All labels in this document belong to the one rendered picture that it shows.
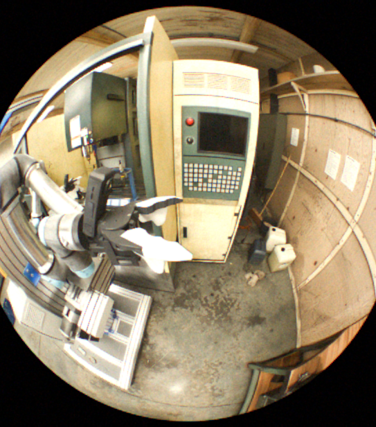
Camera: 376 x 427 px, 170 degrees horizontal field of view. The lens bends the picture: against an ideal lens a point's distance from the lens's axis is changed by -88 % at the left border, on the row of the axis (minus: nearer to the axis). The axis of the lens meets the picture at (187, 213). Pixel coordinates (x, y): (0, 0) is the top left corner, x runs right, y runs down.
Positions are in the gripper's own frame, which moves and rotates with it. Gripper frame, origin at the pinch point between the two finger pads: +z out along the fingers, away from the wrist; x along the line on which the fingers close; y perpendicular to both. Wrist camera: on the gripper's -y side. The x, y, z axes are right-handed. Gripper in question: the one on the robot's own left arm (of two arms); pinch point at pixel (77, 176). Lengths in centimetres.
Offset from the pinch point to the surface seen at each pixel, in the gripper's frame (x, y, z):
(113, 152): -11, 0, 78
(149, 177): 89, -8, -28
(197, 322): 119, 130, -59
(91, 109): 16, -58, 17
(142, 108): 88, -36, -28
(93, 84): 16, -86, 18
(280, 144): 242, -16, 156
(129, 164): 10, 21, 83
